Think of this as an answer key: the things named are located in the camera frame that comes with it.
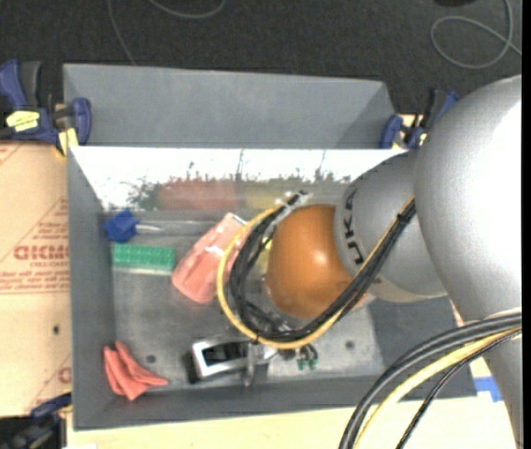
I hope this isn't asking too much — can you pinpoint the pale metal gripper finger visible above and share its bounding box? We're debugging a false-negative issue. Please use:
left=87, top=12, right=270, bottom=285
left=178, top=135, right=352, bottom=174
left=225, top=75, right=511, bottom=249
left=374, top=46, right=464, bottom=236
left=190, top=360, right=250, bottom=384
left=192, top=337, right=250, bottom=356

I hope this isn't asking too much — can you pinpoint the red-pink cloth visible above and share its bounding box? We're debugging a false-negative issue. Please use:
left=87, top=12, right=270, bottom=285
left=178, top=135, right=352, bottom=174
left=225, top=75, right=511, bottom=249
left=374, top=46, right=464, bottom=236
left=102, top=340, right=170, bottom=402

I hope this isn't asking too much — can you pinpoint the dark green flat block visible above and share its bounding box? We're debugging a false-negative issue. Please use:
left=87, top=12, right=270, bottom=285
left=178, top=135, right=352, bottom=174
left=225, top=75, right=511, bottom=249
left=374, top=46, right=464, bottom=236
left=111, top=242, right=177, bottom=276

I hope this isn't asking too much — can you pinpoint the blue and clear plastic object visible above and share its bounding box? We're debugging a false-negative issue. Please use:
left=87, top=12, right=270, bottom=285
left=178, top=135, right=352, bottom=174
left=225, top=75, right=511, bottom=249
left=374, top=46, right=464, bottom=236
left=102, top=209, right=165, bottom=244

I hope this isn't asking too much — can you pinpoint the brown cardboard board red print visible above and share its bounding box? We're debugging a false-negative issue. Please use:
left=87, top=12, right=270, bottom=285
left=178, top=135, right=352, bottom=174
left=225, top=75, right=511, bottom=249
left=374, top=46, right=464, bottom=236
left=0, top=140, right=74, bottom=420

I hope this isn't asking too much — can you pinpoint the grey metal bin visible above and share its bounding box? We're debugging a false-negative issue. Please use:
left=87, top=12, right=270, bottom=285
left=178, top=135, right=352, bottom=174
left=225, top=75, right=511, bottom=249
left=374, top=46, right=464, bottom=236
left=62, top=62, right=477, bottom=430

